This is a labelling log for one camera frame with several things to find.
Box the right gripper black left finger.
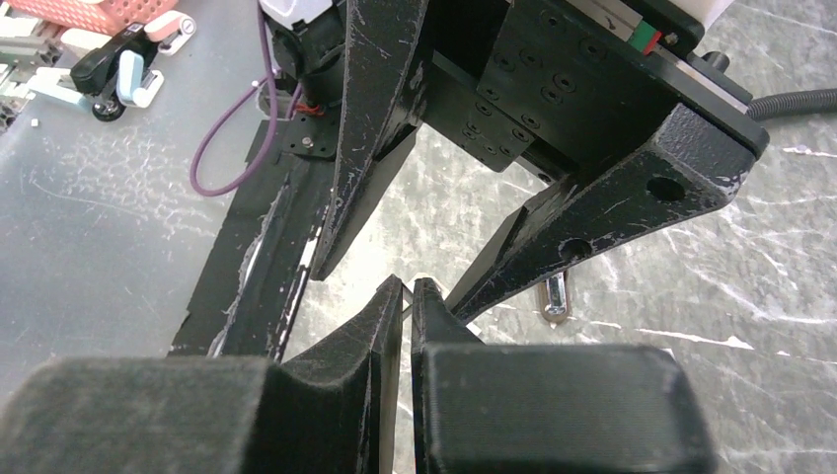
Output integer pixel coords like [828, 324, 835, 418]
[1, 276, 403, 473]

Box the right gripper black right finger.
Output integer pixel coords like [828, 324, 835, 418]
[411, 277, 717, 473]

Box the black blue tool outside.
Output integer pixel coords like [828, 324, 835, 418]
[27, 10, 196, 122]

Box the brown stapler base part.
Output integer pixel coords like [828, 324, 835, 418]
[536, 272, 571, 325]

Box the black rubber hose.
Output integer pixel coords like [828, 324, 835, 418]
[745, 88, 837, 122]

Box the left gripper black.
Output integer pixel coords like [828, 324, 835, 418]
[423, 1, 769, 322]

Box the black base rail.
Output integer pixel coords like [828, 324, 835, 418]
[169, 123, 334, 360]

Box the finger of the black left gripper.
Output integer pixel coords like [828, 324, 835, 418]
[311, 1, 428, 281]

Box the pink plastic basket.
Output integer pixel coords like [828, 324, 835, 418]
[7, 0, 179, 36]

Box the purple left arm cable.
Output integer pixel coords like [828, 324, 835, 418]
[190, 6, 305, 198]

